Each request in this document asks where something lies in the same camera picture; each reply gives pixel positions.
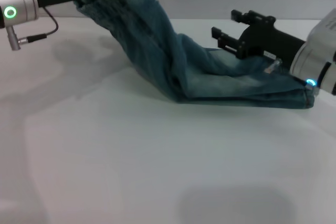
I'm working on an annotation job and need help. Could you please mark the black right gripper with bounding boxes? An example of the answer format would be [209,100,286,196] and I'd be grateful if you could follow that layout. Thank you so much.
[211,9,307,70]

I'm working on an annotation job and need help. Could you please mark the blue denim shorts with print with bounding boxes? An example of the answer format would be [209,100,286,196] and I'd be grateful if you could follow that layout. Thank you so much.
[72,0,316,111]

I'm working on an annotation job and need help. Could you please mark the black cable with metal plug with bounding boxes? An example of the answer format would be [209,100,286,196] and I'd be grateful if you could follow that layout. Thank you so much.
[6,5,59,51]

